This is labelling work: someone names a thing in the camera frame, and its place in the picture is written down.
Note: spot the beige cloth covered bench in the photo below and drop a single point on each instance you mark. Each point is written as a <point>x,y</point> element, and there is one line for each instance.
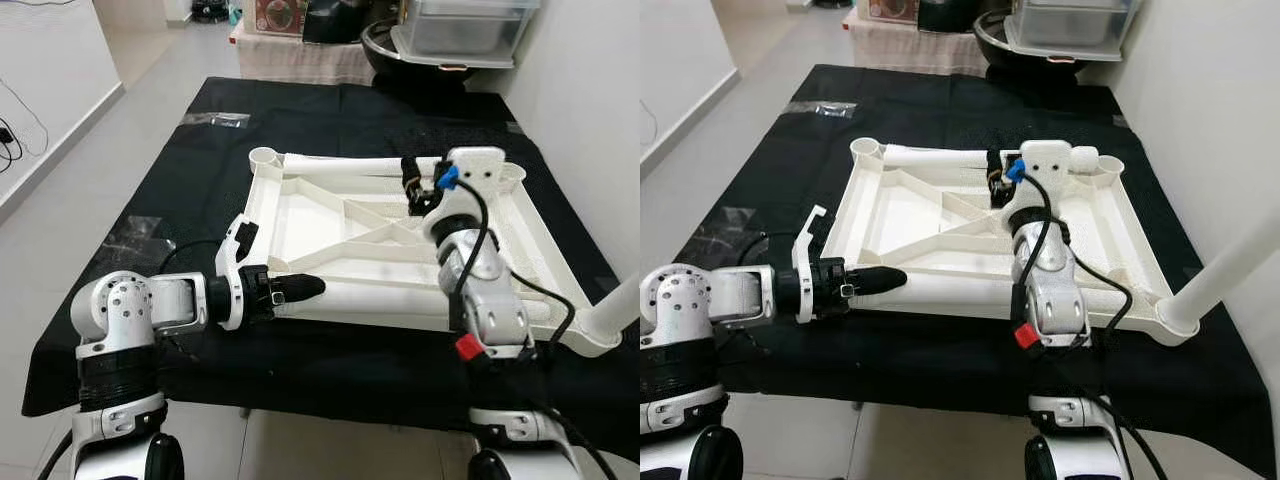
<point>300,60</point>
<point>920,50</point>

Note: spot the clear tape cross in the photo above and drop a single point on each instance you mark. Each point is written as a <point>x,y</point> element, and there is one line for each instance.
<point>130,240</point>
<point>735,235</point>

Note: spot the clear tape strip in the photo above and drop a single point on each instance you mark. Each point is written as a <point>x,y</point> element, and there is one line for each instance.
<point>827,108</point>
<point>215,120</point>

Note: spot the white plastic table top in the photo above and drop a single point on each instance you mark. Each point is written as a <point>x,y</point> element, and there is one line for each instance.
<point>900,210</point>
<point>310,220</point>

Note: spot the black bag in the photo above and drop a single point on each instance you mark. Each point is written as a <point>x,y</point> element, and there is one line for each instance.
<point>335,20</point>
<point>950,15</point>

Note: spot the black tablecloth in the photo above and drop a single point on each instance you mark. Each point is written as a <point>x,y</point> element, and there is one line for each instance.
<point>760,160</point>
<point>150,180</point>

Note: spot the red printed box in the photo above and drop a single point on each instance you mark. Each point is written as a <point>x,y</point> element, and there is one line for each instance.
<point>280,15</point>
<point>893,10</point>

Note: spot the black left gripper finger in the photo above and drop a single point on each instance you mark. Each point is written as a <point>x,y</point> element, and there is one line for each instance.
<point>880,280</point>
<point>300,288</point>

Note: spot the black round bowl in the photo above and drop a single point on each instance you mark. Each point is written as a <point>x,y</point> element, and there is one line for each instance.
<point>385,60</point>
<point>1000,50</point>

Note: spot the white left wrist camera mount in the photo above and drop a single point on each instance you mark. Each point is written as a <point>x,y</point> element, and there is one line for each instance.
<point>228,290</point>
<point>802,270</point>

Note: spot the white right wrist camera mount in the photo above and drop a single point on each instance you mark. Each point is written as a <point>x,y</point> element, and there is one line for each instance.
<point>1045,165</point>
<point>480,170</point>

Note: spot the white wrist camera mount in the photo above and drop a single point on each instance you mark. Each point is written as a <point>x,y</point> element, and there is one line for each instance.
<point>1045,165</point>
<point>228,290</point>
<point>480,170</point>
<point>802,270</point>

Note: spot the clear plastic storage bin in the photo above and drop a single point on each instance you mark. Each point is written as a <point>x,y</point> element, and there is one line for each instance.
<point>1070,25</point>
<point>470,30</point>

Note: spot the black round floor device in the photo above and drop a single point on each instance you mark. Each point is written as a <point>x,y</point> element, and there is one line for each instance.
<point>208,10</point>

